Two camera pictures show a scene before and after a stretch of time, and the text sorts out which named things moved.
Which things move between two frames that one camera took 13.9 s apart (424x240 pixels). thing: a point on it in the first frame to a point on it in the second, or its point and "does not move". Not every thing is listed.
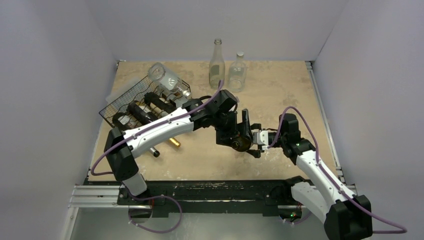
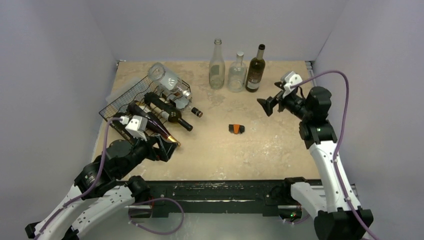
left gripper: x=225 y=137 to x=163 y=152
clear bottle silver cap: x=158 y=72 does not move
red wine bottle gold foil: x=144 y=117 does not move
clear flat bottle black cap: x=178 y=100 does not move
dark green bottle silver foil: x=240 y=143 to x=256 y=71
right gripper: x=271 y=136 to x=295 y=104
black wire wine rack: x=143 y=101 does not move
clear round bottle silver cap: x=238 y=73 does not move
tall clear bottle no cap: x=217 y=66 does not move
